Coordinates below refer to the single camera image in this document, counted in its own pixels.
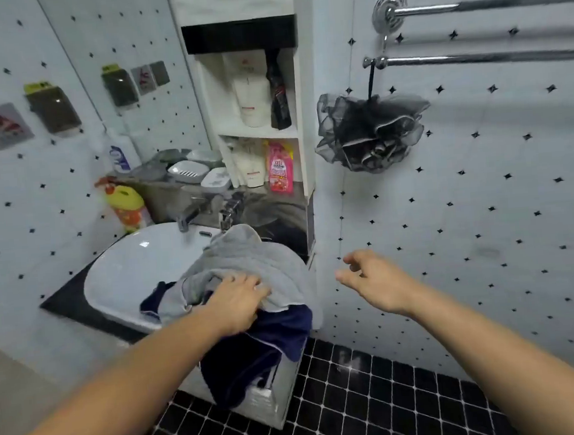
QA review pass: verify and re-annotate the yellow bottle orange print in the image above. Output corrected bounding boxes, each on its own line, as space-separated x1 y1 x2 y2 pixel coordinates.
94 174 153 236

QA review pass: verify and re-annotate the white soap dish grey tray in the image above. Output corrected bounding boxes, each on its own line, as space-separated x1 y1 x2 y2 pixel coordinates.
166 158 211 187

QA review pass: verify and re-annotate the white vanity cabinet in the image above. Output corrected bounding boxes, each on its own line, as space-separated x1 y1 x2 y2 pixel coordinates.
178 331 315 435

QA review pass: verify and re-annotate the pink refill pouch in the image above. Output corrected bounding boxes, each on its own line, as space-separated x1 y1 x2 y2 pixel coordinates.
262 138 297 197

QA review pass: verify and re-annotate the person's left forearm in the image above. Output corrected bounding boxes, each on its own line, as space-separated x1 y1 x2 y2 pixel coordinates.
0 304 245 435

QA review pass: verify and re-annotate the navy blue towel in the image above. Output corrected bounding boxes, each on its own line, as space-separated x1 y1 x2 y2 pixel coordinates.
138 270 320 418

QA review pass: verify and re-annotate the chrome faucet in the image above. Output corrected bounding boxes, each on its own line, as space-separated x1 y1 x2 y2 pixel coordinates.
175 190 249 236

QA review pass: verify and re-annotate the white shelf cabinet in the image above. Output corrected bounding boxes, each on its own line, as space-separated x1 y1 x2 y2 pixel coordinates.
171 0 337 282

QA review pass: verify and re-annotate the black counter top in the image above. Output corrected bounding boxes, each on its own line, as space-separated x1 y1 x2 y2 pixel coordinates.
36 257 164 352

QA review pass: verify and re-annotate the small white tube bottle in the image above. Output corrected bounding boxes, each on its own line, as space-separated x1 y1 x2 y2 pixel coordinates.
225 134 268 190

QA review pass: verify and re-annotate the person's left hand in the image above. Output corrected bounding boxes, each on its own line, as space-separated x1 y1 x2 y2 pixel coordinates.
200 270 276 339

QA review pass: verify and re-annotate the dark refill pouch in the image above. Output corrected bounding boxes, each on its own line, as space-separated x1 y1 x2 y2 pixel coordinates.
264 48 294 131

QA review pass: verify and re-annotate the grey towel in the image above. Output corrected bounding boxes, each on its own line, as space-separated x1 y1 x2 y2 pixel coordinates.
152 218 322 342

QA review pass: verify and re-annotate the black mesh bath sponge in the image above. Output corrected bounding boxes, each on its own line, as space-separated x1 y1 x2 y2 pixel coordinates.
308 58 436 179

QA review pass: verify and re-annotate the white soap box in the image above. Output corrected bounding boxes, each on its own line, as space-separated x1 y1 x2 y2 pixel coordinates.
198 166 234 193

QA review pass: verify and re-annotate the person's right forearm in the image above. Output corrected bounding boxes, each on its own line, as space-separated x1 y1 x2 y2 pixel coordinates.
397 277 574 435

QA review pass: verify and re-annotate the person's right hand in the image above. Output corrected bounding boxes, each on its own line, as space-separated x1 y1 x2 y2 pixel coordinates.
333 245 420 321

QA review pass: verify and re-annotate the large white tube bottle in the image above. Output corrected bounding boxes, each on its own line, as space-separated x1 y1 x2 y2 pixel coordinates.
227 49 273 130

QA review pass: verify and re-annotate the white bottle blue label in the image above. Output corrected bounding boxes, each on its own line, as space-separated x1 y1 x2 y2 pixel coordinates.
105 125 141 176

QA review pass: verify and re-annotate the chrome towel bar with mount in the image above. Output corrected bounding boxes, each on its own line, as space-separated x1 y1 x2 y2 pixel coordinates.
370 0 574 36

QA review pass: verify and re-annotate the fish print wall sticker hook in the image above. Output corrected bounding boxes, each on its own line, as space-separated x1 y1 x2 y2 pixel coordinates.
0 101 35 151

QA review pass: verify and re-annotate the white sink basin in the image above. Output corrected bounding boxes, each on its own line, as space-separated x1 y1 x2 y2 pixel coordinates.
79 211 321 340

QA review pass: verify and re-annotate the wall mirror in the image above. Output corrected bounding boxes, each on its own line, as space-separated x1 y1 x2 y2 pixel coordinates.
36 0 214 181

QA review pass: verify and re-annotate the thin chrome towel bar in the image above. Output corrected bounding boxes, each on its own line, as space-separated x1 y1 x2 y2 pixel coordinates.
362 40 574 79

